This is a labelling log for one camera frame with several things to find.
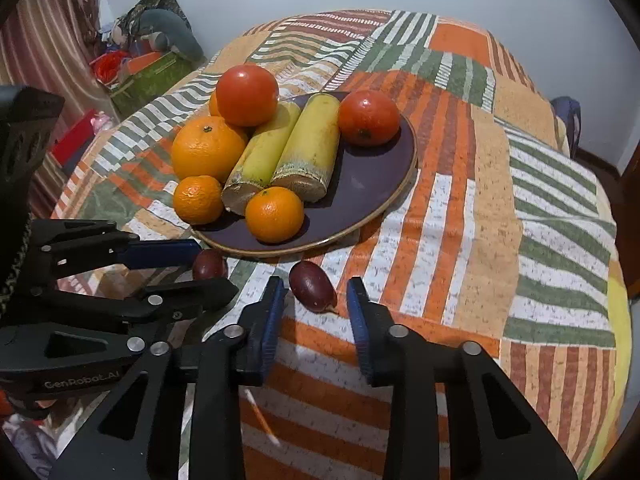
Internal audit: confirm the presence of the red plastic bag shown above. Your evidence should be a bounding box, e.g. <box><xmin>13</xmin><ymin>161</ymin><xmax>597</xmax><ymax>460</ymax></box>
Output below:
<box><xmin>89</xmin><ymin>51</ymin><xmax>131</xmax><ymax>86</ymax></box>

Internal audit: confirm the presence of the small tangerine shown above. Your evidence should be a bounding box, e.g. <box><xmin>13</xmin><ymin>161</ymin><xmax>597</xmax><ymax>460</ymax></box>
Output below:
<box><xmin>244</xmin><ymin>186</ymin><xmax>305</xmax><ymax>244</ymax></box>
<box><xmin>173</xmin><ymin>175</ymin><xmax>224</xmax><ymax>226</ymax></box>

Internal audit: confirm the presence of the yellow-green sugarcane piece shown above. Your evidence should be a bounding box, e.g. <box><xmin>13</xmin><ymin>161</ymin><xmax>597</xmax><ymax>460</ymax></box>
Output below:
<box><xmin>270</xmin><ymin>94</ymin><xmax>342</xmax><ymax>204</ymax></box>
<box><xmin>221</xmin><ymin>101</ymin><xmax>302</xmax><ymax>215</ymax></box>

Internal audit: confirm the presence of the dark patterned cloth bag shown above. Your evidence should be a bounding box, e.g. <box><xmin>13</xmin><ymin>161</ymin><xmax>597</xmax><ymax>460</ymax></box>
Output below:
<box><xmin>117</xmin><ymin>0</ymin><xmax>193</xmax><ymax>31</ymax></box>

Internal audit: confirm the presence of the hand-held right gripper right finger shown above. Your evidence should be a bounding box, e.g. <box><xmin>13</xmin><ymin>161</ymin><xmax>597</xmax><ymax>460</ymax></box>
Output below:
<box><xmin>346</xmin><ymin>277</ymin><xmax>579</xmax><ymax>480</ymax></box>

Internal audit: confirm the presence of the red tomato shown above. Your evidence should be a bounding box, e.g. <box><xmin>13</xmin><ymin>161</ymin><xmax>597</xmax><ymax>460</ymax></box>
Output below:
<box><xmin>337</xmin><ymin>90</ymin><xmax>401</xmax><ymax>148</ymax></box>
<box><xmin>216</xmin><ymin>64</ymin><xmax>280</xmax><ymax>127</ymax></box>

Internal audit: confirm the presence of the purple ceramic plate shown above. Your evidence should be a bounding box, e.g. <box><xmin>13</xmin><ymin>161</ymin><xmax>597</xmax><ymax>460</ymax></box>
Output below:
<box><xmin>190</xmin><ymin>91</ymin><xmax>418</xmax><ymax>258</ymax></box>

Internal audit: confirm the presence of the dark purple grape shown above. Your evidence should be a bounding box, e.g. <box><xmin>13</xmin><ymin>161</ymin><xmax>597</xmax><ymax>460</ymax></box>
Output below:
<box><xmin>289</xmin><ymin>261</ymin><xmax>336</xmax><ymax>312</ymax></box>
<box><xmin>192</xmin><ymin>249</ymin><xmax>226</xmax><ymax>281</ymax></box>

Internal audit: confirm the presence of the red box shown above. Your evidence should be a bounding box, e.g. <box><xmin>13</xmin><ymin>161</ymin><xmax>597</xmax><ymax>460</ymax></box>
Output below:
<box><xmin>50</xmin><ymin>110</ymin><xmax>108</xmax><ymax>166</ymax></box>

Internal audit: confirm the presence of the green fabric storage box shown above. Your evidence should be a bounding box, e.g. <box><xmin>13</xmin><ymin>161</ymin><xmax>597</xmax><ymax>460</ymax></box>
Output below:
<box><xmin>109</xmin><ymin>52</ymin><xmax>196</xmax><ymax>116</ymax></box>

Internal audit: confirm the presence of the white and orange stick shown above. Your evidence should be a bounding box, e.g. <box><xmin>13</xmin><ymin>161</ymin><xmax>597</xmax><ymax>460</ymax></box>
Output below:
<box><xmin>243</xmin><ymin>387</ymin><xmax>282</xmax><ymax>448</ymax></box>

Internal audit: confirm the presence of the striped patchwork blanket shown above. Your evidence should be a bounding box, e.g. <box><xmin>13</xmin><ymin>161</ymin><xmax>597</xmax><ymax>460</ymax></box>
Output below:
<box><xmin>50</xmin><ymin>8</ymin><xmax>631</xmax><ymax>480</ymax></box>

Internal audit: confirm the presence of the striped brown curtain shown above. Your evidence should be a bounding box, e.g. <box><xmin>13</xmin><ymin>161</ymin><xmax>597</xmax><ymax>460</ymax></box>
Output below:
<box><xmin>0</xmin><ymin>0</ymin><xmax>101</xmax><ymax>106</ymax></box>

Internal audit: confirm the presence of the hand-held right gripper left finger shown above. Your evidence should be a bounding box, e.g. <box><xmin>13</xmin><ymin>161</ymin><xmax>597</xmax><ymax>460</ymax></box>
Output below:
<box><xmin>50</xmin><ymin>276</ymin><xmax>289</xmax><ymax>480</ymax></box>

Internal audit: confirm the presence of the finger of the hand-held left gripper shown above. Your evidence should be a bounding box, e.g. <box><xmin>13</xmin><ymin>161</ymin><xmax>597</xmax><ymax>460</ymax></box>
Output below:
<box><xmin>30</xmin><ymin>219</ymin><xmax>204</xmax><ymax>281</ymax></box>
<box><xmin>30</xmin><ymin>277</ymin><xmax>240</xmax><ymax>334</ymax></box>

